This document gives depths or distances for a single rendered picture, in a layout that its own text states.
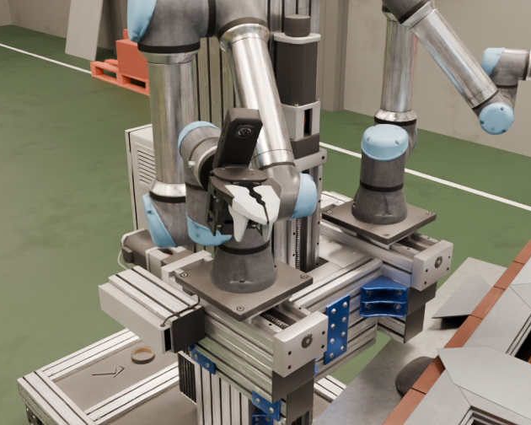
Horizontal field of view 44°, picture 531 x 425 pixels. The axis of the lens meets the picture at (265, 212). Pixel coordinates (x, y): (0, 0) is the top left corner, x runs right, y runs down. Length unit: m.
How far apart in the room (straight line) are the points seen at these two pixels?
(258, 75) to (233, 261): 0.43
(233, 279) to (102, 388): 1.22
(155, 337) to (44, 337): 1.77
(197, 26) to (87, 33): 8.20
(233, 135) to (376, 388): 1.04
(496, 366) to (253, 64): 0.88
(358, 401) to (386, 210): 0.49
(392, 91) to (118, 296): 0.88
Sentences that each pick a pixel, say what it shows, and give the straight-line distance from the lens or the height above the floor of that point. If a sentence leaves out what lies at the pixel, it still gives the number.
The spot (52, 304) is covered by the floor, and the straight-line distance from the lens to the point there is 3.48.
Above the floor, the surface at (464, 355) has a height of 0.85.
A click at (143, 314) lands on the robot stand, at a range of 1.54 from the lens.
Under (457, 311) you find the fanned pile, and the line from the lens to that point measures 2.02.
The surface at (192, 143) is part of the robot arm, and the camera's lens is 1.01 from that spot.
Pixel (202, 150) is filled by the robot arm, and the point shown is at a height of 1.47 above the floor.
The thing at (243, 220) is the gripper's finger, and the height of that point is 1.44.
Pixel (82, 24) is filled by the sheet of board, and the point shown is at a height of 0.43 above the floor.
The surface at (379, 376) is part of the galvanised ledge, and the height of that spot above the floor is 0.68.
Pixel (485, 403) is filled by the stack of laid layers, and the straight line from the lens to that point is 1.50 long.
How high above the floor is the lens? 1.78
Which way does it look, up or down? 24 degrees down
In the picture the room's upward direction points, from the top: straight up
